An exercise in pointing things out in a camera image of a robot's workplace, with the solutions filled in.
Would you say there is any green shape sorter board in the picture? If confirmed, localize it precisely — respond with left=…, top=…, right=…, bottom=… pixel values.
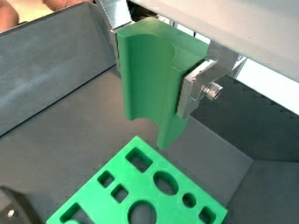
left=45, top=136, right=228, bottom=224

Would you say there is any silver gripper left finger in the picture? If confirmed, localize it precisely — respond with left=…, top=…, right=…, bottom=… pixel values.
left=93, top=0, right=136, bottom=47

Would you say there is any person's hand at edge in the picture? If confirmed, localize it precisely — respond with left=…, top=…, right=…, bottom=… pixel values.
left=0, top=0, right=94, bottom=32

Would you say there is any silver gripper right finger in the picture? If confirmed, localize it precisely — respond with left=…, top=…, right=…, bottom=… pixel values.
left=176, top=41, right=245, bottom=119

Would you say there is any black arch holder bracket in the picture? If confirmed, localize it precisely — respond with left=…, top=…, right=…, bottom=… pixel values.
left=0, top=185, right=42, bottom=224

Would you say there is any green arch block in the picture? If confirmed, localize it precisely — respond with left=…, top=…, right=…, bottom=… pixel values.
left=116, top=17, right=208, bottom=149

